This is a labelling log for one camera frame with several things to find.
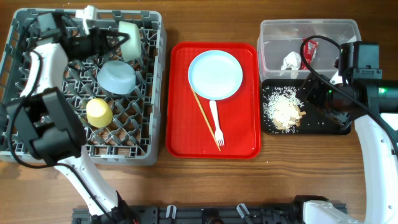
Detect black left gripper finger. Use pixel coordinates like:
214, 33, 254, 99
93, 27, 124, 37
104, 32, 130, 54

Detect mint green bowl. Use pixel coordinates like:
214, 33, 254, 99
119, 21, 142, 62

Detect rice and nut scraps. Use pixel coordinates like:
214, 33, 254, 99
262, 86, 306, 134

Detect red snack wrapper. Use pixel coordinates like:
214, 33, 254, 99
300, 40, 319, 70

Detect light blue bowl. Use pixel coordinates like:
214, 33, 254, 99
97, 60, 136, 95

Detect yellow plastic cup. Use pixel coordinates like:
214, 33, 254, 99
86, 98, 113, 128

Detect wooden chopstick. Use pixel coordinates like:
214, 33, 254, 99
190, 87, 221, 152

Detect light blue round plate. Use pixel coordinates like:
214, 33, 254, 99
188, 50, 243, 101

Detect white plastic fork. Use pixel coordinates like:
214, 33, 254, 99
209, 100, 224, 146

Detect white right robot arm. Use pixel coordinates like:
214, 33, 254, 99
297, 40, 397, 223

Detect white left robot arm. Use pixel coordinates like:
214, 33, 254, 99
6, 11, 139, 223

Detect grey plastic dishwasher rack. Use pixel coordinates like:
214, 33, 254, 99
1, 8, 167, 166

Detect clear plastic waste bin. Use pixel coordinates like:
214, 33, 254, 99
257, 19, 361, 81

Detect crumpled white tissue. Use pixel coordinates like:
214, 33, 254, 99
280, 51, 302, 70

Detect black plastic tray bin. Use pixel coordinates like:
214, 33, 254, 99
261, 79, 351, 135

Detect red plastic tray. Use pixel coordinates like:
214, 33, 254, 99
165, 42, 261, 159

